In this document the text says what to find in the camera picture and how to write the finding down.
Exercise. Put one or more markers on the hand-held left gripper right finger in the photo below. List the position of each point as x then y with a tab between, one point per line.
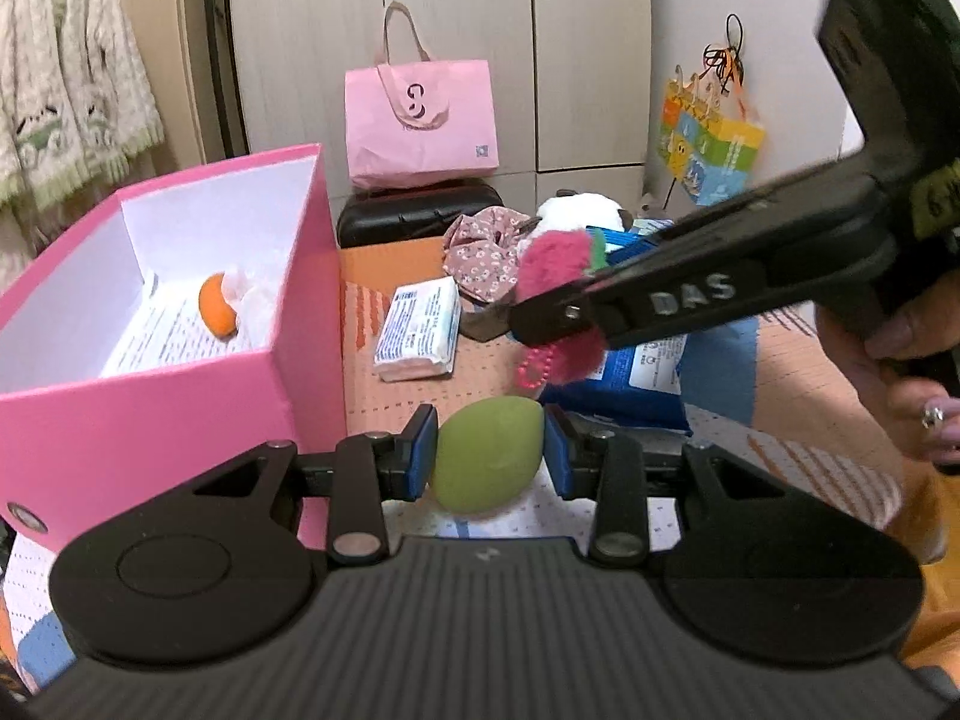
559	457

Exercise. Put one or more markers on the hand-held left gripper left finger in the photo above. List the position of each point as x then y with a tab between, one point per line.
424	454

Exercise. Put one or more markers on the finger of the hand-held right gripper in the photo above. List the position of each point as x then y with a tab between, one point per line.
547	322
712	217

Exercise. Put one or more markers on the green egg-shaped makeup sponge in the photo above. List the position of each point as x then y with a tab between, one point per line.
484	457

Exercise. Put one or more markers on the blue and white packet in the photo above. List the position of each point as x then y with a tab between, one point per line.
637	382

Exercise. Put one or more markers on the pink storage box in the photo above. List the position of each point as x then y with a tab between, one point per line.
150	435

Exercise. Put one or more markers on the person's right hand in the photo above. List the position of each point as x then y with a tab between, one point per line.
892	334

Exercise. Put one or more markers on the colourful gift bag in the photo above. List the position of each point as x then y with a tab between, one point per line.
712	150

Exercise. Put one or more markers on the patchwork quilt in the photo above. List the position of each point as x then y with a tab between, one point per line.
480	367

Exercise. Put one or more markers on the floral fabric scrunchie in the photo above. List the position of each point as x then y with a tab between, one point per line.
480	255

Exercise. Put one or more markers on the panda plush toy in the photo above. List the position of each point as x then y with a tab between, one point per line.
570	214

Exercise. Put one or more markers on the black suitcase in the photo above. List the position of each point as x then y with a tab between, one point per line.
405	214

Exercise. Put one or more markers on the beige wardrobe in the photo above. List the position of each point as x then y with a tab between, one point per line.
585	52

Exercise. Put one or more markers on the pink tote bag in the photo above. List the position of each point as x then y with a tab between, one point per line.
435	142

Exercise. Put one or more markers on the white fluffy plush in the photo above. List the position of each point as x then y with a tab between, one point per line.
255	300

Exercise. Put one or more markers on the orange makeup sponge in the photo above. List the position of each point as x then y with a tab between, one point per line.
216	307

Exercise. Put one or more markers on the flat white tissue packet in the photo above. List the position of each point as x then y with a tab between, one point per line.
165	337

